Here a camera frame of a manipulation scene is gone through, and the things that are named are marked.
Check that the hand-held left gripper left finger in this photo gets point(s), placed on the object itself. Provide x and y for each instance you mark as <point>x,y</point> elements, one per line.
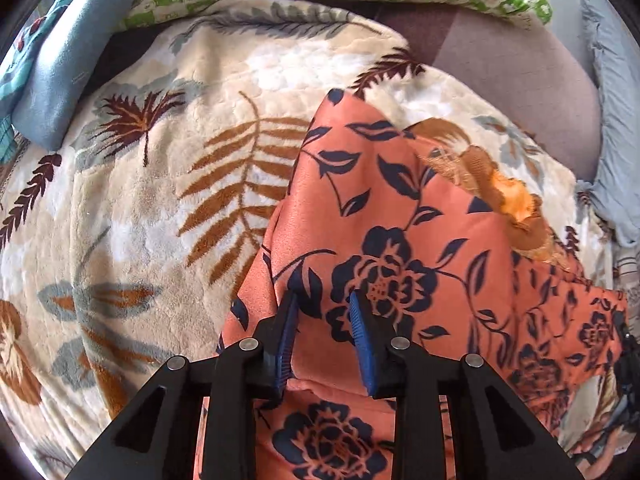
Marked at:
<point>287,330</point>

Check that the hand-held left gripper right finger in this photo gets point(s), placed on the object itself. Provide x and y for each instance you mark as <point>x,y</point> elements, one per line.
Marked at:
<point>361,340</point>

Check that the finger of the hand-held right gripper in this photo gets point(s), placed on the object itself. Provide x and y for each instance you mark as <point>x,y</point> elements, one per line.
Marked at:
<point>629,360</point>

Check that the orange floral garment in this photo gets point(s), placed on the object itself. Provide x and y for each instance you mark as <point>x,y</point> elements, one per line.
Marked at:
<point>400,220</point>

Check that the cream leaf-print blanket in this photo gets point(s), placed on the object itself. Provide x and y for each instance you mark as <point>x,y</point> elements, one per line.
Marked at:
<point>150,200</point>

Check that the light blue ruffled cloth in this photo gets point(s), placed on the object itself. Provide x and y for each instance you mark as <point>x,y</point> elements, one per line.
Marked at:
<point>617,125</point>

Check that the grey-brown bed sheet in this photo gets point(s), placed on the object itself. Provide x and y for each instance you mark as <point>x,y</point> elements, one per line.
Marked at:
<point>525,80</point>

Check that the plain blue cloth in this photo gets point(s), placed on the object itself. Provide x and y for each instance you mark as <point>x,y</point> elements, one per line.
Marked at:
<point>65,70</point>

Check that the teal printed cloth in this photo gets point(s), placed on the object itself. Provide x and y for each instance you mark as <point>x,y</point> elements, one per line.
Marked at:
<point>20,65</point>

